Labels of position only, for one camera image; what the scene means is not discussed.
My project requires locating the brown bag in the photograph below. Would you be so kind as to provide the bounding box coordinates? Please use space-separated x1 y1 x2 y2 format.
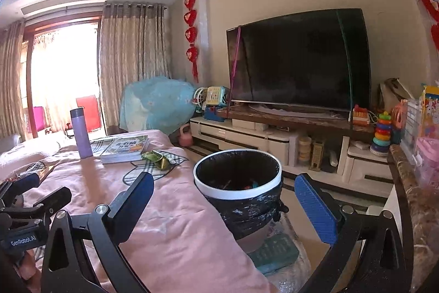
379 77 415 112

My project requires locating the blue toy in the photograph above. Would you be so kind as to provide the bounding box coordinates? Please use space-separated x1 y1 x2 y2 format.
204 107 227 122

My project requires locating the green snack wrapper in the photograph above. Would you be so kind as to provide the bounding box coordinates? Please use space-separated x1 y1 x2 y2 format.
141 149 188 171

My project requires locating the pink kettlebell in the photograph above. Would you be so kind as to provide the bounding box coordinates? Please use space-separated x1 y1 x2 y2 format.
179 124 193 147

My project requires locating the white television stand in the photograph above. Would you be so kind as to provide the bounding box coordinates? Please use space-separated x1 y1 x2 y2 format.
188 107 395 202

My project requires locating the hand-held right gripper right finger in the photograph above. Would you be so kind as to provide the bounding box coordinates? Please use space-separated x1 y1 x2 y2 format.
294 174 415 293

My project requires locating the colourful card box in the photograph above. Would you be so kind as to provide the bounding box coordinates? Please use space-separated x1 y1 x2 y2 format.
401 83 439 156

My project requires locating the round white toy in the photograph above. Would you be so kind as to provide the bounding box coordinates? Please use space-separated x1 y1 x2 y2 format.
193 87 210 109

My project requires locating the purple thermos bottle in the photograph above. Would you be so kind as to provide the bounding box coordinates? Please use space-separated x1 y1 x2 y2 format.
70 108 94 159

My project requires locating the teal activity cube toy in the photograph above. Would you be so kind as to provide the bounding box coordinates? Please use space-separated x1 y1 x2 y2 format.
205 86 230 107

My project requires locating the white bedding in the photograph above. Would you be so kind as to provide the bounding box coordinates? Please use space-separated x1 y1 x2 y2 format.
0 133 71 165

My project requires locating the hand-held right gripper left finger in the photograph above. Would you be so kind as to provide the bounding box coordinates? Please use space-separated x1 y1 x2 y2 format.
41 172 156 293

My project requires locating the red toy telephone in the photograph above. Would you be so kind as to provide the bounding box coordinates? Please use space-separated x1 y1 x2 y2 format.
353 104 370 126

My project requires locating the green cover picture book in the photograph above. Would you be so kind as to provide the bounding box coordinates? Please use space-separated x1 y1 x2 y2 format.
100 135 150 164

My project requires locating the rainbow stacking ring toy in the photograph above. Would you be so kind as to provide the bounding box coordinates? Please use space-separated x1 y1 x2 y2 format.
370 111 392 156

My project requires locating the magenta chair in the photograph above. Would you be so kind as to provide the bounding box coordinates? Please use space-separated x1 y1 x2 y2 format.
32 106 47 132

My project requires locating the beige patterned curtain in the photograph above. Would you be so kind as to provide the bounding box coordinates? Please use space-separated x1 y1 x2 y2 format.
99 3 172 129
0 22 27 140

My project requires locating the red hanging knot decoration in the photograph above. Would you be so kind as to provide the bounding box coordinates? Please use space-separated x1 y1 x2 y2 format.
184 0 200 82

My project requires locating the teal cloth cover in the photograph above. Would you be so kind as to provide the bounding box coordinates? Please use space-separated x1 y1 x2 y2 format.
119 75 198 136

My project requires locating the red chair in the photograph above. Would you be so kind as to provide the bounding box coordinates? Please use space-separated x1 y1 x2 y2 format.
76 94 102 133

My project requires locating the marble top cabinet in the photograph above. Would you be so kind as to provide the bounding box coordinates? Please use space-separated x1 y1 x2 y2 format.
387 142 439 284

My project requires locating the stack of yellow containers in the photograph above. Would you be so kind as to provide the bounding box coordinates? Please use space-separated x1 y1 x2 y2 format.
298 136 312 162

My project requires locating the orange plastic toy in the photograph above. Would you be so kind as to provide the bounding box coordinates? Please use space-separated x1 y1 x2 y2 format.
392 100 409 143

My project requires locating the white rim trash bin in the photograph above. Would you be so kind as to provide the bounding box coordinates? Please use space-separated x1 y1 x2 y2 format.
193 148 289 254

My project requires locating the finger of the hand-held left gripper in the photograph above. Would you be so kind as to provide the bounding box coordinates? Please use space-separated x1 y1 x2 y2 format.
12 186 72 217
0 172 41 202

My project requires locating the black flat television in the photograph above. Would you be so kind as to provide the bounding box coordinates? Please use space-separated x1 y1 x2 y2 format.
226 8 372 112

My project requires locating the beige tower toy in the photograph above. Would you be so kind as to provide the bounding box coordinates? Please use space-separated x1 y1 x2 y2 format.
310 138 326 172

